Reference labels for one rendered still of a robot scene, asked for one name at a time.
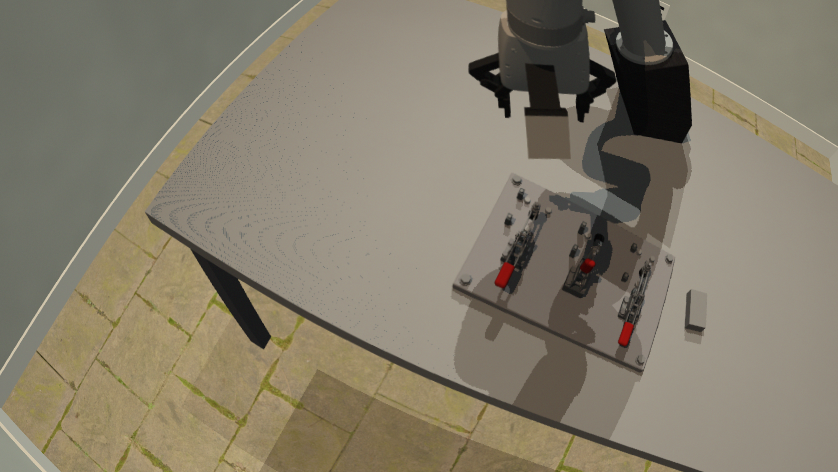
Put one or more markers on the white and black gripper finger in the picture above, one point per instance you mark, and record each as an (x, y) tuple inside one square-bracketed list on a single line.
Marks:
[(596, 88), (479, 69)]

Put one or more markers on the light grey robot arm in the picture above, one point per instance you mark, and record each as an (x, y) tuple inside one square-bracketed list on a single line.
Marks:
[(558, 22)]

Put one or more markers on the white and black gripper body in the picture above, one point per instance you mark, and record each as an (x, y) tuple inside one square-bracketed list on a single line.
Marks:
[(571, 61)]

